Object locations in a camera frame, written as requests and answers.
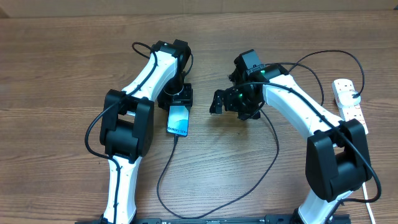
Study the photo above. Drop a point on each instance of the white power strip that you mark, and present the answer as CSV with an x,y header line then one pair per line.
x,y
354,112

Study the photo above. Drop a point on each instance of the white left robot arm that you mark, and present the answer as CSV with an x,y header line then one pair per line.
x,y
127,122

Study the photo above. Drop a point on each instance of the white charger plug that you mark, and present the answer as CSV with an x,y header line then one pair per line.
x,y
346,99

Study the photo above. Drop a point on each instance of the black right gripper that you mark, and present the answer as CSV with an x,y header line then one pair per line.
x,y
229,96

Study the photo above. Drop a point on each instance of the blue Galaxy smartphone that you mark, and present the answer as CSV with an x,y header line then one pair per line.
x,y
178,120

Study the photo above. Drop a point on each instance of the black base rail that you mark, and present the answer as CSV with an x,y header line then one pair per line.
x,y
211,221

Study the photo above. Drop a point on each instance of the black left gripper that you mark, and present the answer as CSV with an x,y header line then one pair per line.
x,y
186,99

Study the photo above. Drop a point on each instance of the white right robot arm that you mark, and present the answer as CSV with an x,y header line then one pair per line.
x,y
338,166

